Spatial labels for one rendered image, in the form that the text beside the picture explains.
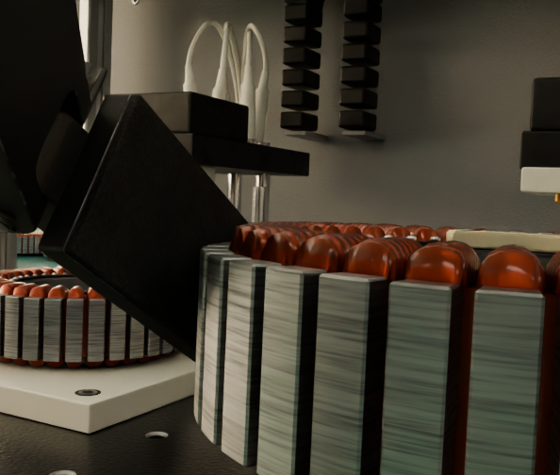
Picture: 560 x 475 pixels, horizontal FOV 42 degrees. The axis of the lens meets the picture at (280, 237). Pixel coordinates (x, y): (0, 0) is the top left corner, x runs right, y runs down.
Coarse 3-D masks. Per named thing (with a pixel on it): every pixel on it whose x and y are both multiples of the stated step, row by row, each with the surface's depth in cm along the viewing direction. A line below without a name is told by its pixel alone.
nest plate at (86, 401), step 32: (0, 384) 31; (32, 384) 31; (64, 384) 31; (96, 384) 31; (128, 384) 31; (160, 384) 32; (192, 384) 34; (32, 416) 30; (64, 416) 29; (96, 416) 29; (128, 416) 30
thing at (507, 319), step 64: (256, 256) 11; (320, 256) 10; (384, 256) 9; (448, 256) 9; (512, 256) 8; (256, 320) 10; (320, 320) 9; (384, 320) 9; (448, 320) 8; (512, 320) 8; (256, 384) 10; (320, 384) 9; (384, 384) 8; (448, 384) 8; (512, 384) 8; (256, 448) 10; (320, 448) 9; (384, 448) 8; (448, 448) 8; (512, 448) 8
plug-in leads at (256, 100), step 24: (216, 24) 51; (192, 48) 50; (264, 48) 50; (192, 72) 50; (240, 72) 53; (264, 72) 50; (216, 96) 48; (240, 96) 48; (264, 96) 50; (264, 120) 50
